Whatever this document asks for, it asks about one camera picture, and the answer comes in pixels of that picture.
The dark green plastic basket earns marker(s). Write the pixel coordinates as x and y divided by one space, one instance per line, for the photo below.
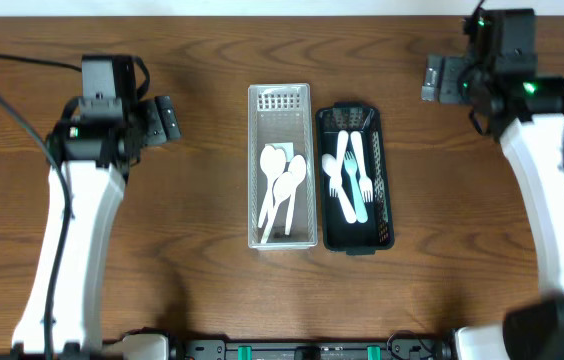
377 233

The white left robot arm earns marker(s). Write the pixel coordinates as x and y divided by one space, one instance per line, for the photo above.
95 144

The white plastic fork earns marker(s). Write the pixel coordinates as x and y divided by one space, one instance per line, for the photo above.
365 182

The pale green plastic fork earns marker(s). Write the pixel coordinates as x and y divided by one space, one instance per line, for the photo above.
351 169

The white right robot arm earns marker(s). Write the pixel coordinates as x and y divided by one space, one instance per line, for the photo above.
525 112

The pale pink plastic fork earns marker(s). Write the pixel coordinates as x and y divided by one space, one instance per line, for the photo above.
336 177

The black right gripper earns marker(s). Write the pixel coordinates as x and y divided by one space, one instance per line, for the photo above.
446 80

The white label in basket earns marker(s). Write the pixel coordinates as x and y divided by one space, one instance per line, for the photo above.
287 147

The clear perforated plastic basket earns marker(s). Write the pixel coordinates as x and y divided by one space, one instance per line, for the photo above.
281 113

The white plastic spoon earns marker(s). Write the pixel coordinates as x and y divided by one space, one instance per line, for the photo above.
268 162
297 168
267 203
281 192

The white spork rounded head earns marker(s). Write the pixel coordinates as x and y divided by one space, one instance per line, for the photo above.
329 166

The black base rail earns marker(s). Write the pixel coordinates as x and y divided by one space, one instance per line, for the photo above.
312 350

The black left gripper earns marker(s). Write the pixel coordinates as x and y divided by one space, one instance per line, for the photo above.
165 118

